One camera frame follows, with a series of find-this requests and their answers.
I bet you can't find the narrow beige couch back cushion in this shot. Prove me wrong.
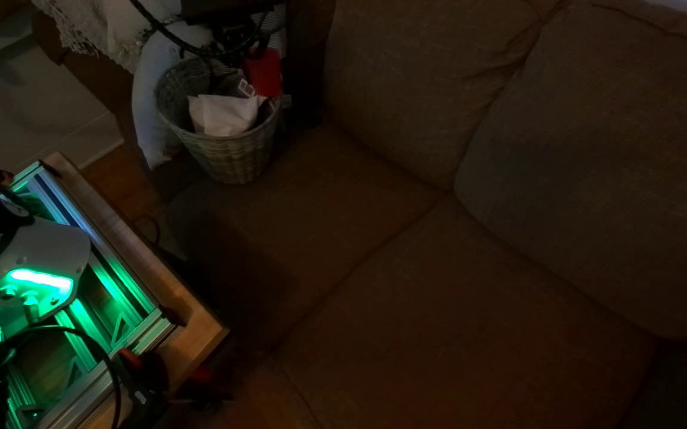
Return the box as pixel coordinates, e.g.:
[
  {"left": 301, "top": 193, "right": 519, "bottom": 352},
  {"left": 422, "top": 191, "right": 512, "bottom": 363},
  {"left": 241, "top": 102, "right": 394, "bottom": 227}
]
[{"left": 322, "top": 0, "right": 564, "bottom": 193}]

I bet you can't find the long beige couch seat cushion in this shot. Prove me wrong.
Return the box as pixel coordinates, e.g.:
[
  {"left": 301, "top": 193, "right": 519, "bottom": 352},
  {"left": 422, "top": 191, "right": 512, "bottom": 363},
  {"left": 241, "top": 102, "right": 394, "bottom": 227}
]
[{"left": 273, "top": 193, "right": 661, "bottom": 429}]

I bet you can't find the white lace cloth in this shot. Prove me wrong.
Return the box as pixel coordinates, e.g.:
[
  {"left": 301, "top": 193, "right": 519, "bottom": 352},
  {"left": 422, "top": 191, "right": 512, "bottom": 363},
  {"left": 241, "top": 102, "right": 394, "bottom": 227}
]
[{"left": 31, "top": 0, "right": 203, "bottom": 75}]

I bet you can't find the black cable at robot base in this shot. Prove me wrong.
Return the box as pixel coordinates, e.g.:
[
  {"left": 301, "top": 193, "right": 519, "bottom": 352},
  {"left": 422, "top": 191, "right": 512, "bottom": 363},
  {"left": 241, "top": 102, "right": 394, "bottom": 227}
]
[{"left": 0, "top": 320, "right": 127, "bottom": 429}]

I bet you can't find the short beige couch seat cushion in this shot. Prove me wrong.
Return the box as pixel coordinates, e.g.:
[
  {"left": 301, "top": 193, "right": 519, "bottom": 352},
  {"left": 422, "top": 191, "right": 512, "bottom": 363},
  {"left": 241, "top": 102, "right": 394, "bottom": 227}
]
[{"left": 164, "top": 121, "right": 445, "bottom": 352}]

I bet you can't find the beige fabric couch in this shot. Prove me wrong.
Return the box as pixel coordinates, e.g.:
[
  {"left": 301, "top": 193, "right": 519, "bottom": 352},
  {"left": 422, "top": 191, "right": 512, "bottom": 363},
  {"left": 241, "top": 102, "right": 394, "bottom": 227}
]
[{"left": 162, "top": 0, "right": 687, "bottom": 429}]

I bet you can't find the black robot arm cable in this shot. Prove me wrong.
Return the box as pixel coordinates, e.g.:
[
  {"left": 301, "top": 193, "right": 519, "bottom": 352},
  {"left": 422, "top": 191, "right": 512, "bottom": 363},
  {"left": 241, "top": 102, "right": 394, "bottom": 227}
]
[{"left": 127, "top": 0, "right": 209, "bottom": 62}]

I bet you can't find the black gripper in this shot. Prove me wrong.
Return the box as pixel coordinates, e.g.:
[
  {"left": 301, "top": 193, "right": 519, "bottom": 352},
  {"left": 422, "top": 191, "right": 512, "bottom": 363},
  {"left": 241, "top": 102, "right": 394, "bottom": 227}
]
[{"left": 201, "top": 16, "right": 291, "bottom": 80}]

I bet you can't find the wide beige couch back cushion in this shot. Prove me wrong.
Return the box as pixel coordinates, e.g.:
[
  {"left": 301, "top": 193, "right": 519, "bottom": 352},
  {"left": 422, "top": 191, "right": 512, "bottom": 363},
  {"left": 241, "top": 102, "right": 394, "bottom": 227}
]
[{"left": 451, "top": 0, "right": 687, "bottom": 343}]

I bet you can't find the wooden table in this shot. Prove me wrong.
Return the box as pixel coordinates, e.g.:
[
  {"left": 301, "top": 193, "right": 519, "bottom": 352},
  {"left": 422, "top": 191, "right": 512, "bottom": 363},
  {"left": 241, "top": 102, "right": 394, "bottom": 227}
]
[{"left": 41, "top": 149, "right": 232, "bottom": 429}]

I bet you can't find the woven wicker basket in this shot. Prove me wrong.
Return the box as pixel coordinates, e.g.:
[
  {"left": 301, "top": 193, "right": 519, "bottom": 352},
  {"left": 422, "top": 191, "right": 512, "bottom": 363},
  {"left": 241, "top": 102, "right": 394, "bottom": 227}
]
[{"left": 153, "top": 55, "right": 291, "bottom": 187}]

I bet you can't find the red plastic cup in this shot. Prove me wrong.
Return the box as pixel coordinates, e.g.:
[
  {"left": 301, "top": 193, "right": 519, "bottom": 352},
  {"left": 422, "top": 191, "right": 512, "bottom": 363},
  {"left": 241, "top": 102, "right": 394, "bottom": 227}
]
[{"left": 245, "top": 47, "right": 285, "bottom": 102}]

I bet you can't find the white crumpled cloth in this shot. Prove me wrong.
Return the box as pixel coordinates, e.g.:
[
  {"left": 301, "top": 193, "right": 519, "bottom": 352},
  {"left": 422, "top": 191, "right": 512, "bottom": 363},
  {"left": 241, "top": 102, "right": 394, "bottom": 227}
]
[{"left": 186, "top": 91, "right": 269, "bottom": 137}]

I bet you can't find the red clamp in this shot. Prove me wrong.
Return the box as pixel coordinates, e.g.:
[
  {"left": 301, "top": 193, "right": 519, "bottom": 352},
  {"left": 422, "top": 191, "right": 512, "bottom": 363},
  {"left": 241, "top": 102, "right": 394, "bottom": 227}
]
[{"left": 114, "top": 346, "right": 171, "bottom": 396}]

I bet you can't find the brown wooden furniture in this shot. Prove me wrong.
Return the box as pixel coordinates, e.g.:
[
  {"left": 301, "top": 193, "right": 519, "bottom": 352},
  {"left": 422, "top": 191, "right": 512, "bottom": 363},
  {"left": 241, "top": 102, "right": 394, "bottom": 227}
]
[{"left": 31, "top": 6, "right": 162, "bottom": 173}]

